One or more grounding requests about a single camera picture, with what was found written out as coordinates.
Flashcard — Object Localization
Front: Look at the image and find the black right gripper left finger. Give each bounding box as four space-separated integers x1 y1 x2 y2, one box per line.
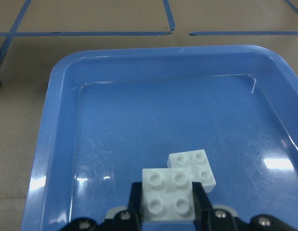
128 182 143 231

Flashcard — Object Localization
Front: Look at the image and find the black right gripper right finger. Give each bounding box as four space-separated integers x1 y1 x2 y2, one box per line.
192 182 213 231

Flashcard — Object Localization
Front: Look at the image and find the white block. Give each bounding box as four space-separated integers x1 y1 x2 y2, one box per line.
167 149 216 193
142 168 195 223

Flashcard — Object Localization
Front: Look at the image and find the blue plastic tray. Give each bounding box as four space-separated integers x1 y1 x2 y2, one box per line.
21 45 298 231

